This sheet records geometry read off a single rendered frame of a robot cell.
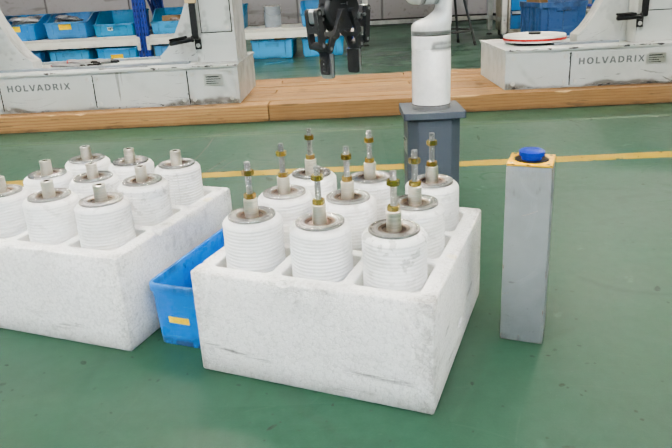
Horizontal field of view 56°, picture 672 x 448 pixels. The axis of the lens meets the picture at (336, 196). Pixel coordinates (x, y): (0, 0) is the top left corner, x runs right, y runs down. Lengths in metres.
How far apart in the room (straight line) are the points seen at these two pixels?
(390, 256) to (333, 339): 0.16
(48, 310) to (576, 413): 0.91
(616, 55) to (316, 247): 2.48
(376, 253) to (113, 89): 2.44
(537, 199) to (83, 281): 0.77
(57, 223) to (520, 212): 0.81
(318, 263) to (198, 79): 2.21
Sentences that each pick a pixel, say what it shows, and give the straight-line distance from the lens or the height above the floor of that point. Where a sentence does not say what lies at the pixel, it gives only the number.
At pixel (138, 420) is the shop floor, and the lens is 1.02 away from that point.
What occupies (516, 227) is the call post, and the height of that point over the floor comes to 0.21.
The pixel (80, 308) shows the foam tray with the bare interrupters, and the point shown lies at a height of 0.07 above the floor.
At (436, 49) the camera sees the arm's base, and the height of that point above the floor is 0.44.
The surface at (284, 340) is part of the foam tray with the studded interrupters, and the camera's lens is 0.99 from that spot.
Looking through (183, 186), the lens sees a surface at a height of 0.21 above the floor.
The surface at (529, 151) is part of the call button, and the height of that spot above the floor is 0.33.
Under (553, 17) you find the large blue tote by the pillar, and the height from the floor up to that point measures 0.25.
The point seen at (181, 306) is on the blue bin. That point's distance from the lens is 1.13.
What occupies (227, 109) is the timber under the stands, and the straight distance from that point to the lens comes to 2.99.
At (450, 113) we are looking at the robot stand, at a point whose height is 0.30.
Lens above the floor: 0.59
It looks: 19 degrees down
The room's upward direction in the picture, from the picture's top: 3 degrees counter-clockwise
